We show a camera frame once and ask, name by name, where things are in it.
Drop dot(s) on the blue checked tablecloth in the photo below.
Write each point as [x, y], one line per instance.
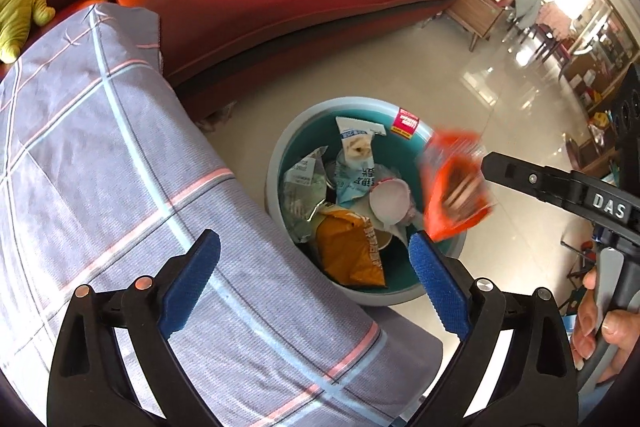
[100, 147]

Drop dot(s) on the teal round bin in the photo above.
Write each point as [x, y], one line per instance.
[305, 127]

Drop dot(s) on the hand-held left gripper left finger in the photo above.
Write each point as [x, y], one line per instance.
[187, 282]

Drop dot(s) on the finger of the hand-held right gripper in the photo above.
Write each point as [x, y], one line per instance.
[530, 182]

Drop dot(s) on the person's right hand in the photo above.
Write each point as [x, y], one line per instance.
[582, 332]

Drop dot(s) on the green silver foil packet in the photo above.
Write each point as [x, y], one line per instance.
[302, 192]

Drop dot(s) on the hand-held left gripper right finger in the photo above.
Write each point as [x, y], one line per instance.
[440, 292]

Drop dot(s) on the teal and white packet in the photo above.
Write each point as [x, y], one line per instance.
[357, 152]

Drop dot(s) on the wooden side table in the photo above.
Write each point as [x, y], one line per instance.
[480, 2]

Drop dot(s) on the yellow orange snack packet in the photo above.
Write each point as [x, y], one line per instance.
[350, 247]

